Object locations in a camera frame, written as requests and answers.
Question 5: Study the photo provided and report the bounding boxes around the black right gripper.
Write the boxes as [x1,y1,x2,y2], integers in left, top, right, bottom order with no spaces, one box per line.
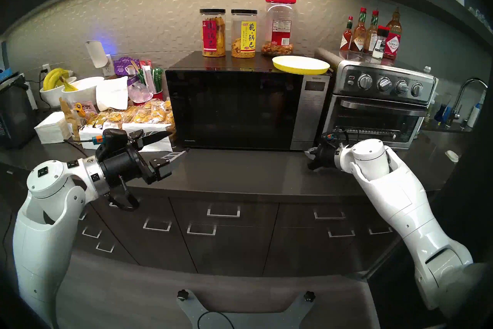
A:
[304,141,339,171]

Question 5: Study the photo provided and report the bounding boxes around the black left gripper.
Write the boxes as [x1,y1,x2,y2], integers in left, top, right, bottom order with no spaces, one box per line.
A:
[98,130,187,189]

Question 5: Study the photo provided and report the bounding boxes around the black silver microwave oven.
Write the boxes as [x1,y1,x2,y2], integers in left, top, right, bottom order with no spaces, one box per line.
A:
[169,51,332,151]

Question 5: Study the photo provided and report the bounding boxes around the yellow plate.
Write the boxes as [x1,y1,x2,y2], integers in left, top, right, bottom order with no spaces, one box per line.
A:
[272,55,330,76]

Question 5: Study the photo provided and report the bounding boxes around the white box of packaged cakes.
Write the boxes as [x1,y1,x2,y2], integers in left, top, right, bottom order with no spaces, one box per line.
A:
[79,99,177,152]

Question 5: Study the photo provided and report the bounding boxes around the silver toaster oven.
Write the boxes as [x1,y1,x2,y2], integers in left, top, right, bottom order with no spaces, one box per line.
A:
[318,48,439,150]

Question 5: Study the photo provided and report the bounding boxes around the white stick packets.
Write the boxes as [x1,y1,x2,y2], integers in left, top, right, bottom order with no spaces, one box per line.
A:
[139,60,156,93]

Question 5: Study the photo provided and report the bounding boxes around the pink snack bag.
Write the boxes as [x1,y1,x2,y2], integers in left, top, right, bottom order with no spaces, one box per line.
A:
[73,101,99,120]

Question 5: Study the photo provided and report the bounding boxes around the purple snack packet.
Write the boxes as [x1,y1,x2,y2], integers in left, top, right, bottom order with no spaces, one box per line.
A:
[114,57,141,77]

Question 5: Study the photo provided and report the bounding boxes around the brown paper packet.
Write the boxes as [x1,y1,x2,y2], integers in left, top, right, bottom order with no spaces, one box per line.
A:
[59,98,81,144]

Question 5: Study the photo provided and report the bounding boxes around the large white bowl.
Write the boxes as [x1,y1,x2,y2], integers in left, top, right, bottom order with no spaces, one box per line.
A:
[62,77,105,111]

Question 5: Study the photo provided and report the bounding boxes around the white napkin stack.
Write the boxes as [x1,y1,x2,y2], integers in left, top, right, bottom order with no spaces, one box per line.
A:
[34,112,72,144]

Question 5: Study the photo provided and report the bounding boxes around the dark lower drawer cabinet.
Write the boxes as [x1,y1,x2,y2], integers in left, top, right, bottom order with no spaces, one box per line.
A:
[73,193,424,279]

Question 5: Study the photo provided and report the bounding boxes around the small red Tabasco bottle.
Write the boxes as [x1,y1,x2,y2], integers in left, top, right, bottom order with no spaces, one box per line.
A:
[340,16,354,52]

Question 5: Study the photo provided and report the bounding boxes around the small white bowl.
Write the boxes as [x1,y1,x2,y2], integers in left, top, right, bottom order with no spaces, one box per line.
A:
[40,76,75,107]

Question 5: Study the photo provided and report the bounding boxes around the clear soap bottle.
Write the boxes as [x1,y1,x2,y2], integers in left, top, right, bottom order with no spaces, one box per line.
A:
[424,97,438,126]

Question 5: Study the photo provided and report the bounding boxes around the snack jar red label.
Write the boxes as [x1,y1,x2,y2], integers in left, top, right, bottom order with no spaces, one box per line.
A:
[200,9,226,58]

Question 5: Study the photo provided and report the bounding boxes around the large clear jar red lid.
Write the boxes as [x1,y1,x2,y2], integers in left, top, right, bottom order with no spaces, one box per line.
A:
[261,0,297,56]

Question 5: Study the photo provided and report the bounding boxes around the yellow banana bunch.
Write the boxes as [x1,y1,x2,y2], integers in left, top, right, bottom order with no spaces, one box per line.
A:
[42,68,77,92]

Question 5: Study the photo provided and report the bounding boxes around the slim green-neck sauce bottle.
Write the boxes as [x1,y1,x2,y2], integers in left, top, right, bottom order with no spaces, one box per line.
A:
[364,10,379,54]

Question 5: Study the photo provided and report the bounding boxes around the snack jar yellow label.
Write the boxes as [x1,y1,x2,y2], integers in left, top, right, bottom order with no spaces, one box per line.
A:
[231,9,258,59]

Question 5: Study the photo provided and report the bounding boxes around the large Tabasco bottle diamond label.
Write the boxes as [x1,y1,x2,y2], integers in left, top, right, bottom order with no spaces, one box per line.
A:
[383,10,402,60]

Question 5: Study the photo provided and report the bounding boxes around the chrome sink faucet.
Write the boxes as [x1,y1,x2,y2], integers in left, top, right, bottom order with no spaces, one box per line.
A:
[449,78,488,128]

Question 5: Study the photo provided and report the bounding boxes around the white plastic bottle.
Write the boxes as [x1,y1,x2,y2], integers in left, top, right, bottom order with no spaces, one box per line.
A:
[468,91,486,128]

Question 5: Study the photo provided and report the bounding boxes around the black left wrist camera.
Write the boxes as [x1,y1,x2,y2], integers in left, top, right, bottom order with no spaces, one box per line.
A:
[92,129,129,161]

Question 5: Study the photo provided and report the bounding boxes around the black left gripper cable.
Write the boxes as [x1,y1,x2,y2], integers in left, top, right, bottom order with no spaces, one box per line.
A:
[109,177,140,211]

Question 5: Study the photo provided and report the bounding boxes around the white plug-in wall device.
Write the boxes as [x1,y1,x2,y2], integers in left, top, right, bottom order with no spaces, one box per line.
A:
[86,41,114,77]

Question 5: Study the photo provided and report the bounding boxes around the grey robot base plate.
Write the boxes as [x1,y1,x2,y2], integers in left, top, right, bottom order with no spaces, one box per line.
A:
[177,289,316,329]

